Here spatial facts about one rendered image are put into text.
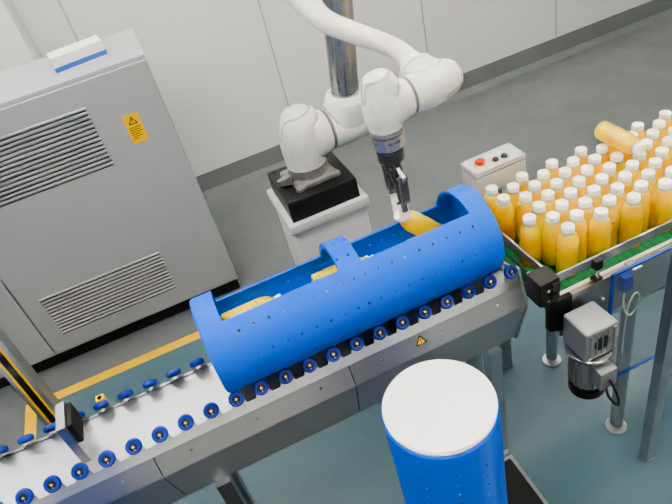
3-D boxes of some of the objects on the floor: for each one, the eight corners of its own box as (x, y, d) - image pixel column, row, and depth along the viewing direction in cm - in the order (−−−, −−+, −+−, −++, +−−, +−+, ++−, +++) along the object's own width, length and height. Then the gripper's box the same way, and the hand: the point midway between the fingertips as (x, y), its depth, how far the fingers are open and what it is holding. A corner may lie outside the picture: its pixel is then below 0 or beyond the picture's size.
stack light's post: (638, 455, 235) (673, 229, 167) (646, 450, 235) (685, 223, 168) (646, 463, 232) (685, 236, 164) (654, 458, 232) (697, 230, 165)
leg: (490, 449, 250) (479, 345, 212) (502, 442, 251) (493, 338, 213) (498, 460, 245) (488, 356, 207) (510, 453, 246) (503, 349, 208)
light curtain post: (141, 528, 256) (-138, 193, 152) (155, 521, 257) (-113, 184, 153) (143, 540, 252) (-143, 205, 148) (157, 534, 253) (-118, 195, 149)
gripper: (364, 139, 172) (378, 208, 187) (390, 164, 159) (403, 235, 174) (388, 130, 174) (400, 199, 188) (416, 153, 161) (426, 225, 175)
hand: (400, 207), depth 179 cm, fingers closed on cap, 4 cm apart
